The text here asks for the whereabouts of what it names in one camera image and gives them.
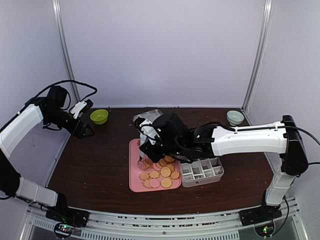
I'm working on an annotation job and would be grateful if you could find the pink sandwich cookie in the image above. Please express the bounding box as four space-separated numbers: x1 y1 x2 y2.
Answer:
149 179 161 189

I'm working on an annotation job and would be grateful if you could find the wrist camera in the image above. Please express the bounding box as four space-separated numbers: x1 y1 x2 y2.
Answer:
133 116 152 133
69 99 93 119

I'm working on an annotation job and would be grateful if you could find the right metal frame post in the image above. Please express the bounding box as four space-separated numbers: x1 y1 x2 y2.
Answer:
242 0 274 115

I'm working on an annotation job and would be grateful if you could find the black braided cable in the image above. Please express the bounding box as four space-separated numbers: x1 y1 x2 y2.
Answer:
24 79 98 111

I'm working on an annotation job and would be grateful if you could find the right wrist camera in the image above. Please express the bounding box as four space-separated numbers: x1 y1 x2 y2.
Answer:
133 116 152 133

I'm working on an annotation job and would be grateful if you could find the left metal frame post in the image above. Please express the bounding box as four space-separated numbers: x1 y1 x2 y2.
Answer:
51 0 82 110

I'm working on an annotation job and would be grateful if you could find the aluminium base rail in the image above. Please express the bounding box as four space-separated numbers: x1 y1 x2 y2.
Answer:
18 197 310 240

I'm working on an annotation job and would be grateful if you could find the round dotted biscuit bottom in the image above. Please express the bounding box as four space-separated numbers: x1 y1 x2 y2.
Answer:
160 178 173 189

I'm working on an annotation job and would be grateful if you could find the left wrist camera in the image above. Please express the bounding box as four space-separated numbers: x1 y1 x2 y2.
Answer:
69 99 93 119

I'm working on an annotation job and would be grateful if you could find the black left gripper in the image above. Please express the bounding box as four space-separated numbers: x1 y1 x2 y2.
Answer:
45 107 95 139

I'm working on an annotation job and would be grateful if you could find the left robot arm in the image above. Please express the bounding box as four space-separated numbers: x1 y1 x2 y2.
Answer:
0 82 95 222

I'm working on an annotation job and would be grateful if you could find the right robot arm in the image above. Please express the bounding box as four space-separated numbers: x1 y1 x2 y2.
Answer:
133 113 309 221

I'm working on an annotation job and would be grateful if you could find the metal frame post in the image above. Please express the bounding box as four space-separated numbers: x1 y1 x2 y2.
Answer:
51 0 82 110
242 0 274 115

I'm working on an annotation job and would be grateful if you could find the silver divided cookie tin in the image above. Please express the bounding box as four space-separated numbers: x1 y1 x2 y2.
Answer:
178 157 225 188

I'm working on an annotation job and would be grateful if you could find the celadon ceramic bowl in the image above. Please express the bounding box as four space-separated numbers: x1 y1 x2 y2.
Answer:
226 110 245 126

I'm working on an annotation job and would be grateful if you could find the green plastic bowl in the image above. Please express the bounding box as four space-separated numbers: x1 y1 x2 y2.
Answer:
90 109 109 125

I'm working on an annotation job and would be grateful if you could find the pink plastic tray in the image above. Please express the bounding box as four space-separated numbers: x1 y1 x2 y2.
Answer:
129 139 182 193

